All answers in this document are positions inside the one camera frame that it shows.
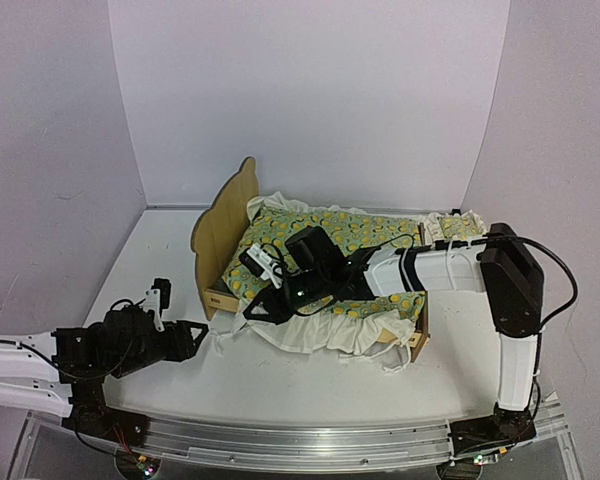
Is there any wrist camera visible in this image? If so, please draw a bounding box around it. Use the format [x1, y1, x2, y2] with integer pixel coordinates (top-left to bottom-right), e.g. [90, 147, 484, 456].
[239, 244, 283, 289]
[140, 278, 172, 333]

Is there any lemon print ruffled mattress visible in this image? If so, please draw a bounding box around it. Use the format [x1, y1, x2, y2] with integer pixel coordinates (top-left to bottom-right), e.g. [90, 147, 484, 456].
[217, 193, 431, 371]

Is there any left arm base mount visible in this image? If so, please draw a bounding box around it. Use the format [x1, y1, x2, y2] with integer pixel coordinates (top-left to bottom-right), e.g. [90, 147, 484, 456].
[61, 381, 150, 449]

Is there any small lemon print pillow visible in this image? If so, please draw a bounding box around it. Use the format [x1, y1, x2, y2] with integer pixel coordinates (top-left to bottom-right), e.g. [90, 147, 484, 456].
[423, 211, 488, 241]

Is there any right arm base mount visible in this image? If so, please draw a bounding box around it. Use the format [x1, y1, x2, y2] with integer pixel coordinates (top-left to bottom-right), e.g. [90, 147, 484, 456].
[448, 404, 538, 460]

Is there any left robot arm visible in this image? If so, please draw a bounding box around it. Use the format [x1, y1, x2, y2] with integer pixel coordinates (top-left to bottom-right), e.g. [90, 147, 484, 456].
[0, 304, 209, 418]

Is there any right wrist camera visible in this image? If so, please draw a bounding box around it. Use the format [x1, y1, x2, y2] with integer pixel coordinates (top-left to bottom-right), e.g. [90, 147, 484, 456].
[239, 244, 283, 289]

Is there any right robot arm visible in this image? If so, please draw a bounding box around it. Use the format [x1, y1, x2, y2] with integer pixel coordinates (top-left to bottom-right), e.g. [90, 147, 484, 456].
[239, 223, 579, 412]

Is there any wooden pet bed frame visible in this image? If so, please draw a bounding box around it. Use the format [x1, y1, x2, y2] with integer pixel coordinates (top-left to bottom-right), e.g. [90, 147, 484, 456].
[191, 157, 429, 363]

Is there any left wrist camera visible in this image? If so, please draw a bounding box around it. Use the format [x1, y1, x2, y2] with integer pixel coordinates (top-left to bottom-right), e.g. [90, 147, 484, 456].
[140, 278, 172, 333]

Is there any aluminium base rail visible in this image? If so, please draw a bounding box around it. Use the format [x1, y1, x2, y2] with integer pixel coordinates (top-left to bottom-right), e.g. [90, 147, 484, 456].
[7, 372, 581, 480]

